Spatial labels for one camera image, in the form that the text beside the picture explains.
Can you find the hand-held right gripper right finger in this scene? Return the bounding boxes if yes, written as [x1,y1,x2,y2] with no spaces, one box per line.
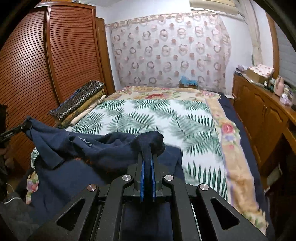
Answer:
[151,153,267,241]

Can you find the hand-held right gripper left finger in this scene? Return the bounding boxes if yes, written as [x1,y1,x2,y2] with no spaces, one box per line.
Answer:
[28,152,146,241]

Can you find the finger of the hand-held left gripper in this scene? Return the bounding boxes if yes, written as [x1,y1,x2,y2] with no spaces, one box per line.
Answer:
[13,122,32,134]

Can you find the navy printed t-shirt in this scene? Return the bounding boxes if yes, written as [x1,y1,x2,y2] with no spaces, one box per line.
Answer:
[24,115,186,232]

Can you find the person's left hand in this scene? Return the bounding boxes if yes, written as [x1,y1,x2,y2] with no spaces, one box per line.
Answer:
[0,146,11,167]

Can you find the stack of pillows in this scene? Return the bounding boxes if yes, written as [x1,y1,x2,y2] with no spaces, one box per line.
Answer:
[49,80,105,120]

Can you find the tan folded cloth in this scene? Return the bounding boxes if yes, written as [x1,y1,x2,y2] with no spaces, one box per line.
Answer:
[61,94,107,127]

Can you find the brown louvered wardrobe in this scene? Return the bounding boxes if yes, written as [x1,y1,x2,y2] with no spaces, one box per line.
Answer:
[0,1,116,172]

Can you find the person's grey clothing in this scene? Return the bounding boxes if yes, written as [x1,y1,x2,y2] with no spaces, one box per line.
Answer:
[0,197,40,241]

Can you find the floral blanket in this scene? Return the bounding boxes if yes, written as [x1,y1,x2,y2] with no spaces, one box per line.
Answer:
[25,86,270,234]

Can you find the navy bed sheet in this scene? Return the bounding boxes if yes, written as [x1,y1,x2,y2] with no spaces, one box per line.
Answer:
[218,95,275,241]

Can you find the blue-topped cardboard box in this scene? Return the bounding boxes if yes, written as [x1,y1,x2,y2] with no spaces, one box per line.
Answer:
[179,75,199,90]

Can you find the wooden sideboard cabinet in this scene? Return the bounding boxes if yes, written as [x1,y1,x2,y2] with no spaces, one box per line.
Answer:
[232,73,296,193]

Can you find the circle-patterned sheer curtain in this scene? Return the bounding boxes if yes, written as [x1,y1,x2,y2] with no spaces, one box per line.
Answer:
[105,11,232,93]

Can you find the brown cardboard box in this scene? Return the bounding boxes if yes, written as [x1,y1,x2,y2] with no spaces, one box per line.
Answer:
[245,69,266,84]

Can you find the pink tissue box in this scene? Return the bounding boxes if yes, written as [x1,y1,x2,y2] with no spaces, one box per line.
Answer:
[280,94,292,106]

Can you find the cardboard box with floral cloth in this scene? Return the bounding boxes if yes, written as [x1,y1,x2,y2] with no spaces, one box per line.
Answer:
[248,64,275,78]

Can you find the pink flask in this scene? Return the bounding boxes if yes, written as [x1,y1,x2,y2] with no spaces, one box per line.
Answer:
[275,76,284,96]

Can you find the beige tied curtain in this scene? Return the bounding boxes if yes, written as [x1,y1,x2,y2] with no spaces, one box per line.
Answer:
[240,0,262,66]

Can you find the grey window blind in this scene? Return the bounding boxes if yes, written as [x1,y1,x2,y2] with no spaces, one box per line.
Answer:
[275,21,296,91]

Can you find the white air conditioner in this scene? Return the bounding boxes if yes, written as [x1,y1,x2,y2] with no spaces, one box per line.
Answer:
[189,0,238,15]

